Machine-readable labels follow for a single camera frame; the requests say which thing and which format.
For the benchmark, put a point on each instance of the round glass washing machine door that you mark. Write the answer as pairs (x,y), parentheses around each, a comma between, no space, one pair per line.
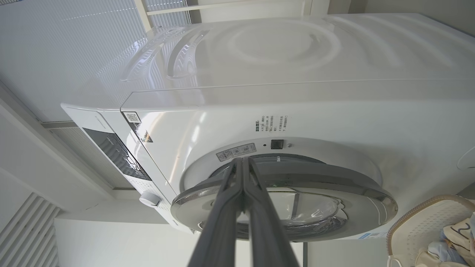
(371,202)

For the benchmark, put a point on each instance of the black door lock socket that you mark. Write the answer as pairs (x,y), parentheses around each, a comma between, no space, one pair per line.
(277,144)

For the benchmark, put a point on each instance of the white round control knob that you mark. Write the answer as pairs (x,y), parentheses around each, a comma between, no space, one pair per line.
(150,199)

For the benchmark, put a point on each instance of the dark washer control display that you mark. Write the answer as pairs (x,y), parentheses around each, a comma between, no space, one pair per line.
(115,152)

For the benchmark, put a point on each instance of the cream printed garment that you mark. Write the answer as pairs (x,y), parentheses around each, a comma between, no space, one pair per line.
(460,228)

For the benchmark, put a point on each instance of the steel perforated washer drum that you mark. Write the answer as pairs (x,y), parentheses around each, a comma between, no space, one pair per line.
(319,224)

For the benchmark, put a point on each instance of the small QR code sticker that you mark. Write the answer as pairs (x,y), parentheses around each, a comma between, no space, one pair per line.
(132,117)

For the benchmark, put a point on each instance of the cream perforated laundry basket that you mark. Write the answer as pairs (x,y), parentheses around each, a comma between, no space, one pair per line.
(419,230)

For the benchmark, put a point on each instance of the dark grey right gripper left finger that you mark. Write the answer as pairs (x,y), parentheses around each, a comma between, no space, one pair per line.
(222,222)

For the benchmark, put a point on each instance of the light blue garment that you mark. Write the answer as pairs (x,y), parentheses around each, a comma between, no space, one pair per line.
(439,250)

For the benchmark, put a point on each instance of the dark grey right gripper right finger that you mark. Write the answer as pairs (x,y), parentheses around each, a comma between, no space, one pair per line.
(265,230)

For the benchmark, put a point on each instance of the grey warning sticker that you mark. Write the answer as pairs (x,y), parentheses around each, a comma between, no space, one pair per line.
(236,152)

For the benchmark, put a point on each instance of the white front-load washing machine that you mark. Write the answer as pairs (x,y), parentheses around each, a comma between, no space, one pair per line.
(334,74)

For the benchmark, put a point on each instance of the blue energy label sticker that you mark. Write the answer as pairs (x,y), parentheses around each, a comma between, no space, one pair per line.
(373,236)

